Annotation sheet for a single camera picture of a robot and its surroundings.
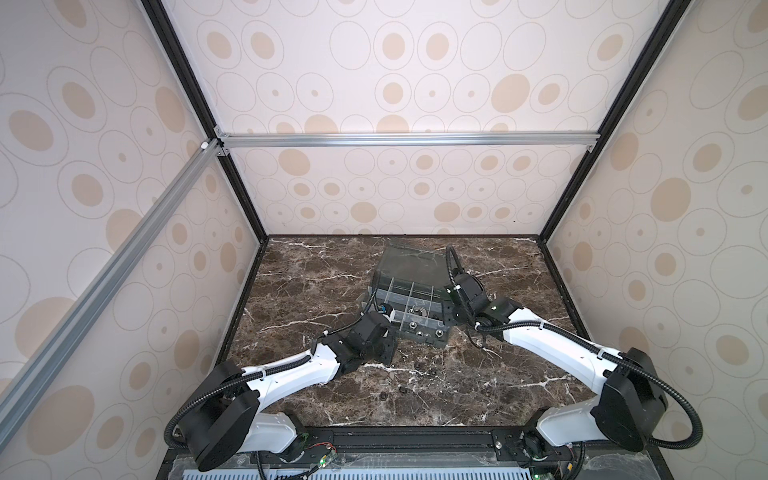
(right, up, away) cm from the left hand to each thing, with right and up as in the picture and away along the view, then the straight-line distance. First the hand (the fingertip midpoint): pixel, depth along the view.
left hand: (402, 341), depth 83 cm
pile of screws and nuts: (+5, -10, +3) cm, 11 cm away
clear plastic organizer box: (+3, +15, +17) cm, 23 cm away
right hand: (+14, +9, +3) cm, 17 cm away
